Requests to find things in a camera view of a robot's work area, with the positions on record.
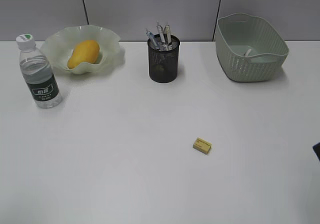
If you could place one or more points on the white pen grey grip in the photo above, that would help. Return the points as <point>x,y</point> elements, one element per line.
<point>162,37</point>

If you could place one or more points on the pale green woven basket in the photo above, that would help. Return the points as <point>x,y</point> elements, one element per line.
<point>248,48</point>

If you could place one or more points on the black mesh pen holder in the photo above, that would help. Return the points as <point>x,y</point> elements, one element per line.
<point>163,65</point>

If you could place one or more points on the clear water bottle green label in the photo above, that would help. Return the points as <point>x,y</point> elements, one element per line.
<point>37,73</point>

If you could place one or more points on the pale green wavy plate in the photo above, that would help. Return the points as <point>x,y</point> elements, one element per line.
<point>59,48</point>

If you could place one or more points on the waste paper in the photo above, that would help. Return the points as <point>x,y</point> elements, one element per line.
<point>247,53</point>

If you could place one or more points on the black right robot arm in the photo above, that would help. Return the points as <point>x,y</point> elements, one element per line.
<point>316,149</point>

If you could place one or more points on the blue clip pen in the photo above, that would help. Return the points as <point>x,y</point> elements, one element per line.
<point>152,39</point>

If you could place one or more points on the yellow eraser front centre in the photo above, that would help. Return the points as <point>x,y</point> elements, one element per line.
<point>202,145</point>

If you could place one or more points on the white pen beige grip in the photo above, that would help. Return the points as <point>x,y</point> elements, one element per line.
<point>167,31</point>

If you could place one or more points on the yellow mango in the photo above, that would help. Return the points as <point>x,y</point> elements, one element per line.
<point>85,51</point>

